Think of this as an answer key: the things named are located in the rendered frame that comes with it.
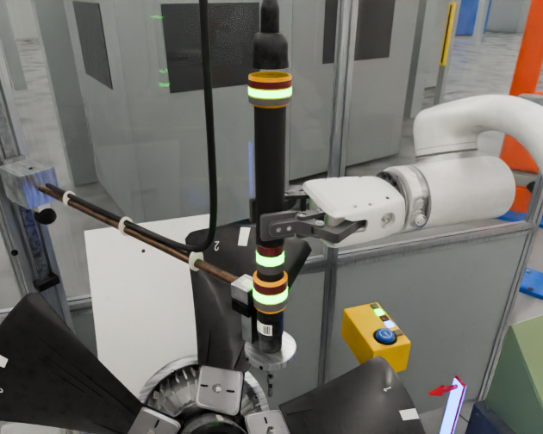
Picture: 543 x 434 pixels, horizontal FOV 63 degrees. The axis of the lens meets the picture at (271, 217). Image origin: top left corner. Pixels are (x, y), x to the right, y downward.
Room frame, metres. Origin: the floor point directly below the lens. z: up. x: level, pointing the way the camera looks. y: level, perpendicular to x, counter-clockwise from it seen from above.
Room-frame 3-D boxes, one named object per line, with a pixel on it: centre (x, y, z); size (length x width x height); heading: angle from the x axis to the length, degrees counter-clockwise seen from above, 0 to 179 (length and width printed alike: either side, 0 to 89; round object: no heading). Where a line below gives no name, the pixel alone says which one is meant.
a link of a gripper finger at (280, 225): (0.43, -0.02, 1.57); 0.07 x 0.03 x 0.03; 107
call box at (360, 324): (0.84, -0.26, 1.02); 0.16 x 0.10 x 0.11; 17
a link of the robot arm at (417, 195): (0.51, -0.16, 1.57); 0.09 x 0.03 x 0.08; 17
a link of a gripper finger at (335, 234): (0.44, -0.08, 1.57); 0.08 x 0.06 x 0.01; 167
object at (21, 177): (0.84, 0.50, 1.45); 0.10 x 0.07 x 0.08; 52
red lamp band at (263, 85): (0.45, 0.00, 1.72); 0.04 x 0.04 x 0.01
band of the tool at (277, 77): (0.45, 0.00, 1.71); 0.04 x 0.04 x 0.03
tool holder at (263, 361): (0.46, 0.01, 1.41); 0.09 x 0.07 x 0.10; 52
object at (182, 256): (0.64, 0.24, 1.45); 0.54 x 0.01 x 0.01; 52
